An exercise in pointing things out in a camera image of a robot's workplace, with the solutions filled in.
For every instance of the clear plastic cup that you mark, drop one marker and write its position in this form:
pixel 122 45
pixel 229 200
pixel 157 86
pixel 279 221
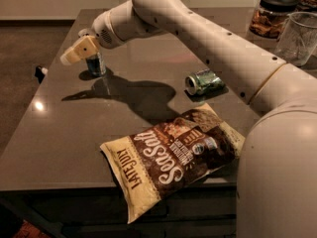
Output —
pixel 298 39

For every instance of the green crushed soda can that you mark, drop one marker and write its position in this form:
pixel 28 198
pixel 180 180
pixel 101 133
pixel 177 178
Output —
pixel 202 82

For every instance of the small black white object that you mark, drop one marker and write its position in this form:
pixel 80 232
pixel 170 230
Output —
pixel 40 73

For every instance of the dark cabinet drawers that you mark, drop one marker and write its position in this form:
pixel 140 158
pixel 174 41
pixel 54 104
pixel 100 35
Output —
pixel 111 213

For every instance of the glass jar with black lid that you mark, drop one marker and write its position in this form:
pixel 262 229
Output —
pixel 269 17

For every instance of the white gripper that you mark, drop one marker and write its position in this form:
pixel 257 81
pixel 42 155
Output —
pixel 101 31

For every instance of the silver blue redbull can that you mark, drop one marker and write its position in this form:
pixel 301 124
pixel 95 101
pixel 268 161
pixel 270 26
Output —
pixel 96 65

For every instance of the Late July chips bag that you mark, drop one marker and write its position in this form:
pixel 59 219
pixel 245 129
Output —
pixel 152 165

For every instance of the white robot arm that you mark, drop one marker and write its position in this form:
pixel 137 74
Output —
pixel 277 173

